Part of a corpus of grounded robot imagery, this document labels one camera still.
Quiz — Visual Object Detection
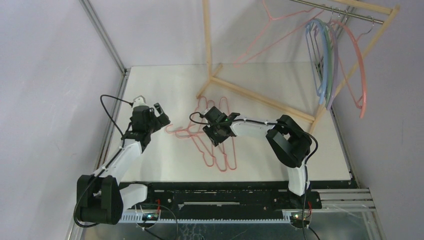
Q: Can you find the blue plastic hanger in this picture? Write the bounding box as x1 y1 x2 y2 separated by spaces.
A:
305 18 333 105

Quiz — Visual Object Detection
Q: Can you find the green plastic hanger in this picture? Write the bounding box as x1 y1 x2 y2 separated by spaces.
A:
319 20 334 108

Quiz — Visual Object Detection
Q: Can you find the lilac plastic hanger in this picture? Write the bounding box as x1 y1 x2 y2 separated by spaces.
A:
326 19 339 111

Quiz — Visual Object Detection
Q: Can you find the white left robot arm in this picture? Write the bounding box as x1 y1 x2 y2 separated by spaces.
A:
73 101 171 228

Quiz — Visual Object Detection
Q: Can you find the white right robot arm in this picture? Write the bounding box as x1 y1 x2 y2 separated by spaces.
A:
199 107 313 208

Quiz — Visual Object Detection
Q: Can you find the metal rack rod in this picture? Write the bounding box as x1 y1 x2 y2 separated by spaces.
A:
289 0 385 25

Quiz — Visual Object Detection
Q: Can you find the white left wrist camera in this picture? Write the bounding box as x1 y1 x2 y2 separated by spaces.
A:
132 95 147 108

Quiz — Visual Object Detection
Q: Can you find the wooden clothes rack frame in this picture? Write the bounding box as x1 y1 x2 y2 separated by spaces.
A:
196 0 401 132

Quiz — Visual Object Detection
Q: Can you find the aluminium corner post left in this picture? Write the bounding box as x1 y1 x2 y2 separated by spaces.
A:
78 0 130 77

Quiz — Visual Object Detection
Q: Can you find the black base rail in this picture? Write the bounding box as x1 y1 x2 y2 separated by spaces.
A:
130 180 358 222

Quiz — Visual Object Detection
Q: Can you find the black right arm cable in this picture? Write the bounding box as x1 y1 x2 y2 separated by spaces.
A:
188 111 320 240

